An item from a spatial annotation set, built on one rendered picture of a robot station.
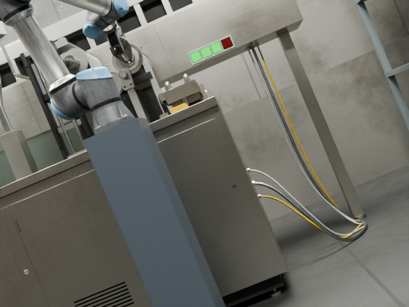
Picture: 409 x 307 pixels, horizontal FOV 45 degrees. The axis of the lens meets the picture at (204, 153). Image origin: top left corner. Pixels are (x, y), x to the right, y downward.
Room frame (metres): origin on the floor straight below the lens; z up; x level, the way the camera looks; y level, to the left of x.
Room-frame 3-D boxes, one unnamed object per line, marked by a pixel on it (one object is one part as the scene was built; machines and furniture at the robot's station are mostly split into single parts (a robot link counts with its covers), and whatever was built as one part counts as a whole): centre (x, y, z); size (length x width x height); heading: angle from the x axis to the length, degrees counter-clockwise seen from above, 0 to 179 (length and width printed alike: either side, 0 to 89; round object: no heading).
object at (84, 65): (2.54, 0.40, 1.34); 0.25 x 0.14 x 0.14; 175
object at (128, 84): (2.35, 0.20, 1.05); 0.06 x 0.05 x 0.31; 175
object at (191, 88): (2.53, -0.03, 1.00); 0.40 x 0.16 x 0.06; 175
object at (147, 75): (2.39, 0.13, 1.14); 0.09 x 0.06 x 0.03; 85
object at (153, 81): (2.51, 0.10, 1.11); 0.23 x 0.01 x 0.18; 175
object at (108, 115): (1.77, 0.25, 0.95); 0.15 x 0.15 x 0.10
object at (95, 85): (1.78, 0.26, 1.07); 0.13 x 0.12 x 0.14; 57
